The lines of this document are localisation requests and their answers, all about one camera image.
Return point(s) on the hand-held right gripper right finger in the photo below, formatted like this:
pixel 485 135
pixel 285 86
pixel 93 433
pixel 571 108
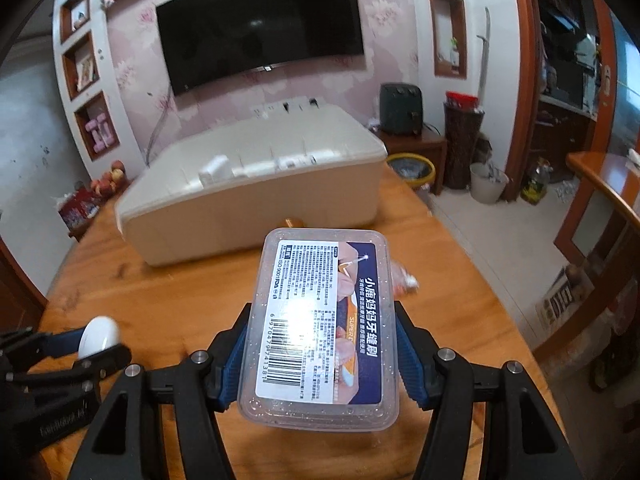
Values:
pixel 407 350

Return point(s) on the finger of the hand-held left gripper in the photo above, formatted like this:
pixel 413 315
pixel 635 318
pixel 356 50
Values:
pixel 62 338
pixel 112 357

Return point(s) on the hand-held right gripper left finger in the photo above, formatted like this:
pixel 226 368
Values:
pixel 235 355

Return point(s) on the white light bulb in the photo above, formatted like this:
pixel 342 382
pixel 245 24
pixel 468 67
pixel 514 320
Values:
pixel 100 335

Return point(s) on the clear labelled plastic box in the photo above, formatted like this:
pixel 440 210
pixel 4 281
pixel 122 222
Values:
pixel 320 335

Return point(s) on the white plastic storage bin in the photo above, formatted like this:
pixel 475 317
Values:
pixel 250 220

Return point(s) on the white charger plug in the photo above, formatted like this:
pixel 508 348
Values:
pixel 215 170

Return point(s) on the red tissue box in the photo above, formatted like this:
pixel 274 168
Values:
pixel 77 210

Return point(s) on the printed cardboard box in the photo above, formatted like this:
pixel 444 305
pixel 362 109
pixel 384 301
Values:
pixel 562 302

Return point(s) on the yellow rimmed basin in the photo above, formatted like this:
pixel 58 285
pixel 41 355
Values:
pixel 410 170

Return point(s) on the white trash bucket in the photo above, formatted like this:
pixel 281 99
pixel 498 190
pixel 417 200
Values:
pixel 487 187

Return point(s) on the dark wicker stand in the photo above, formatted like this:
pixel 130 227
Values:
pixel 462 150

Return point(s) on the cooking oil bottle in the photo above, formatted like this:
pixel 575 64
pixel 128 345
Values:
pixel 534 185

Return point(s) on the pink dumbbell set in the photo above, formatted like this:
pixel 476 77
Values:
pixel 101 134

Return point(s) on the dark air fryer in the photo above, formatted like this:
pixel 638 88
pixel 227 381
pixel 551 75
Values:
pixel 400 110

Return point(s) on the wooden side table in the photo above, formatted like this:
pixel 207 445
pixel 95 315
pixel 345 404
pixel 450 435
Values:
pixel 605 175

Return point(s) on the framed picture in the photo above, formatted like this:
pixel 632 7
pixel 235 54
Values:
pixel 85 72

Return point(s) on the small green capped bottle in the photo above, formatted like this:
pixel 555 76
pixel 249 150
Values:
pixel 454 55

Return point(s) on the wooden door frame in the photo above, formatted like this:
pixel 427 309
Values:
pixel 525 85

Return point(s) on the black wall television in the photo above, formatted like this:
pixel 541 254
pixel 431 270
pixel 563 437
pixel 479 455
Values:
pixel 260 30

